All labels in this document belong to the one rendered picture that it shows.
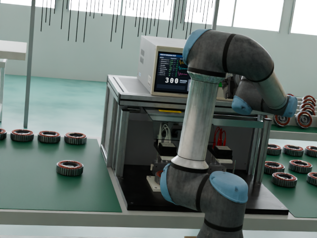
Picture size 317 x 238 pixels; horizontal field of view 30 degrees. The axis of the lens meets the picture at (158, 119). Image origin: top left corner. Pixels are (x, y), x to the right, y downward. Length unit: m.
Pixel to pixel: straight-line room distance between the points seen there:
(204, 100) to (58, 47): 7.03
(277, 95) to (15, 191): 1.03
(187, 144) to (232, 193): 0.20
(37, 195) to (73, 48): 6.54
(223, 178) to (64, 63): 7.11
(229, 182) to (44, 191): 0.85
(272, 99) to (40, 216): 0.89
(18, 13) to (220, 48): 7.07
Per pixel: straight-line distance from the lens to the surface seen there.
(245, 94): 2.08
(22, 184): 2.37
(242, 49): 1.69
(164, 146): 2.43
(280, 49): 9.46
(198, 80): 1.74
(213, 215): 1.75
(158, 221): 2.20
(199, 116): 1.75
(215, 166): 2.59
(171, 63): 2.44
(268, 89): 1.86
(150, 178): 2.45
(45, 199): 2.24
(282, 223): 2.35
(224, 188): 1.71
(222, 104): 2.50
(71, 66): 8.75
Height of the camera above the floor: 1.59
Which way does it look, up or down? 13 degrees down
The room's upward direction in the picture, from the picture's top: 7 degrees clockwise
